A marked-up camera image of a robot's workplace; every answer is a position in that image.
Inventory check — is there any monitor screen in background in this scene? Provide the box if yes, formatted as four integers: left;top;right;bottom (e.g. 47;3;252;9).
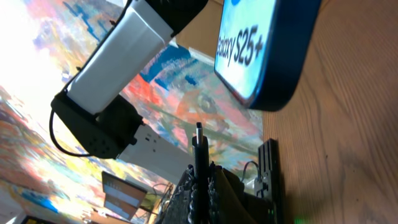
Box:
101;171;147;221

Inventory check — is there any brown cardboard panel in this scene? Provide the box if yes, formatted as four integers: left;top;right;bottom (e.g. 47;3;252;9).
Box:
176;0;224;57

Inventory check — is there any colourful abstract painting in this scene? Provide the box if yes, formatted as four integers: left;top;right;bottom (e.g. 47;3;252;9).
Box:
1;0;262;223

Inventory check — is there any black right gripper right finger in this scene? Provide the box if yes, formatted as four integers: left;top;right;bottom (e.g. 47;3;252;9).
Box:
208;162;257;224

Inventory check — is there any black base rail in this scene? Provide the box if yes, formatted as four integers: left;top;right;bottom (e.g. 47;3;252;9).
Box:
254;139;284;224

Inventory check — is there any black USB charging cable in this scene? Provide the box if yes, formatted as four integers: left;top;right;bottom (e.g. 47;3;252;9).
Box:
191;121;211;224

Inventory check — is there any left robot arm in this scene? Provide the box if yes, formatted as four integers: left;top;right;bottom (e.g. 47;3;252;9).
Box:
50;0;206;184

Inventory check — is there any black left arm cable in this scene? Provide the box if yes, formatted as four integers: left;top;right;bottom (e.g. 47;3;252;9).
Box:
49;108;91;158

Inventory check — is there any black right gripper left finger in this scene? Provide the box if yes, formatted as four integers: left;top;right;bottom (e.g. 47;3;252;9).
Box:
155;164;197;224

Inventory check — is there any blue Galaxy smartphone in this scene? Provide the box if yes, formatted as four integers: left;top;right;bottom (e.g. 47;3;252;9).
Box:
214;0;321;111

